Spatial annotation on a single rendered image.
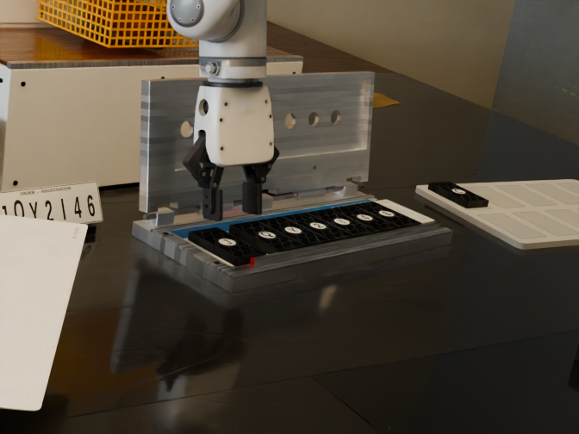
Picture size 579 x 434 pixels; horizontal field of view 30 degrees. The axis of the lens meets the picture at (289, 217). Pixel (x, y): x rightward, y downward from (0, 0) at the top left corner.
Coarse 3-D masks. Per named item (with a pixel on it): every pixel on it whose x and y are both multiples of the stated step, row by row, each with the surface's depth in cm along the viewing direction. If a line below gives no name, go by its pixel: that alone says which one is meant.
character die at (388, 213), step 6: (354, 204) 163; (360, 204) 164; (366, 204) 164; (372, 204) 165; (378, 204) 165; (366, 210) 161; (372, 210) 162; (378, 210) 163; (384, 210) 163; (390, 210) 163; (378, 216) 159; (384, 216) 160; (390, 216) 160; (396, 216) 161; (402, 216) 162; (396, 222) 158; (402, 222) 158; (408, 222) 159; (414, 222) 159; (420, 222) 160
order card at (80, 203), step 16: (0, 192) 135; (16, 192) 136; (32, 192) 138; (48, 192) 140; (64, 192) 141; (80, 192) 143; (96, 192) 145; (0, 208) 135; (16, 208) 136; (32, 208) 138; (48, 208) 139; (64, 208) 141; (80, 208) 143; (96, 208) 144
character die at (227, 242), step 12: (216, 228) 144; (192, 240) 140; (204, 240) 139; (216, 240) 140; (228, 240) 140; (240, 240) 141; (216, 252) 137; (228, 252) 136; (240, 252) 137; (252, 252) 137; (264, 252) 138; (240, 264) 135
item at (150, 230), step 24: (336, 192) 171; (360, 192) 174; (144, 216) 143; (168, 216) 145; (192, 216) 150; (240, 216) 153; (144, 240) 143; (168, 240) 140; (384, 240) 152; (408, 240) 155; (432, 240) 159; (192, 264) 137; (216, 264) 134; (264, 264) 137; (288, 264) 138; (312, 264) 141; (336, 264) 145; (240, 288) 133
